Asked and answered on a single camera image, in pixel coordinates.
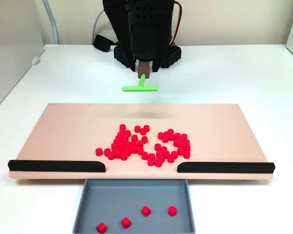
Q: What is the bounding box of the brown tool holder block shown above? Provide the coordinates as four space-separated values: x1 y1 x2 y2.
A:
137 61 151 79

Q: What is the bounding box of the green T-shaped pusher tool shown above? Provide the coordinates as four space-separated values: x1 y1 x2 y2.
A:
122 74 159 93

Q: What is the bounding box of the beige rectangular work board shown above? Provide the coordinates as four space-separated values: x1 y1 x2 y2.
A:
8 102 275 182

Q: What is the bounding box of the beige side panel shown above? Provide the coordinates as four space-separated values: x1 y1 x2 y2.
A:
0 44 45 116

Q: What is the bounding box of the grey shallow tray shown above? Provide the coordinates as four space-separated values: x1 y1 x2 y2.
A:
72 178 196 234

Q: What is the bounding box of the thin white cable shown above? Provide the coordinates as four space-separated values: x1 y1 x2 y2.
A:
91 10 105 45

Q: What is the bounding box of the red white black servo cable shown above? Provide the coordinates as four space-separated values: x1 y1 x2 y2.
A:
170 0 183 46

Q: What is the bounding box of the thick pale grey cable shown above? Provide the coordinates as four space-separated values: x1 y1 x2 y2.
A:
42 0 60 45

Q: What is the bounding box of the black rail strip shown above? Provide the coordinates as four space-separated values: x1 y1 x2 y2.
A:
177 161 276 174
7 159 106 173

